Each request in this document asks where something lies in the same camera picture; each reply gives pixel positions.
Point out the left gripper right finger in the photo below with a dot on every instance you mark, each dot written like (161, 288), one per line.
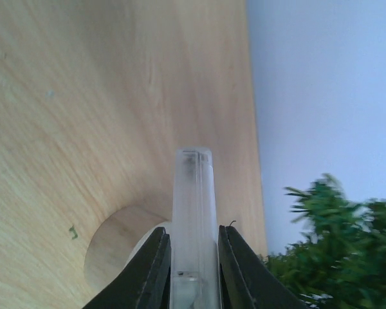
(245, 281)

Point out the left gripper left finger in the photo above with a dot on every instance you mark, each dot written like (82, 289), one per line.
(144, 282)

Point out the clear plastic battery box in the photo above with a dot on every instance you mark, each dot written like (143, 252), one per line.
(194, 277)

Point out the small green christmas tree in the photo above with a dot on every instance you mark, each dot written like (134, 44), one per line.
(341, 262)

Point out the round wooden tree base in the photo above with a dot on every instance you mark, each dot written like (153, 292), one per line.
(116, 242)

